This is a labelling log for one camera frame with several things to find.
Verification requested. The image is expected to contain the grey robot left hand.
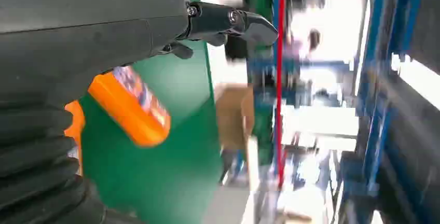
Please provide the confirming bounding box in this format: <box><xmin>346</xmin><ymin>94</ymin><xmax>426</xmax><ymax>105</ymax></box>
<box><xmin>0</xmin><ymin>0</ymin><xmax>279</xmax><ymax>110</ymax></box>

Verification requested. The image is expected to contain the orange drink bottle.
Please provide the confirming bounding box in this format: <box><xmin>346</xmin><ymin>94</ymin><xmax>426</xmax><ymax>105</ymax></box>
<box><xmin>87</xmin><ymin>66</ymin><xmax>172</xmax><ymax>148</ymax></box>
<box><xmin>64</xmin><ymin>100</ymin><xmax>86</xmax><ymax>177</ymax></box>

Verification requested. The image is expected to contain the red vertical pole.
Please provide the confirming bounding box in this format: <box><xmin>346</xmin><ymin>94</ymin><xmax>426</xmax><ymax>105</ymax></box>
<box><xmin>274</xmin><ymin>0</ymin><xmax>288</xmax><ymax>189</ymax></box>

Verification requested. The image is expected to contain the blue metal shelving frame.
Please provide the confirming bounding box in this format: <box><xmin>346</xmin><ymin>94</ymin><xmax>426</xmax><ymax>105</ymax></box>
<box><xmin>340</xmin><ymin>0</ymin><xmax>440</xmax><ymax>224</ymax></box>

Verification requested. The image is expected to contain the green table mat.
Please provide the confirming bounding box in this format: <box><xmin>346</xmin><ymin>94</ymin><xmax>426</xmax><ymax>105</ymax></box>
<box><xmin>79</xmin><ymin>0</ymin><xmax>225</xmax><ymax>224</ymax></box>

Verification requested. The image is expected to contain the open cardboard box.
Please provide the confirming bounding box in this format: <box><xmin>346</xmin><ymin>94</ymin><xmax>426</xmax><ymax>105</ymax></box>
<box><xmin>214</xmin><ymin>85</ymin><xmax>256</xmax><ymax>151</ymax></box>

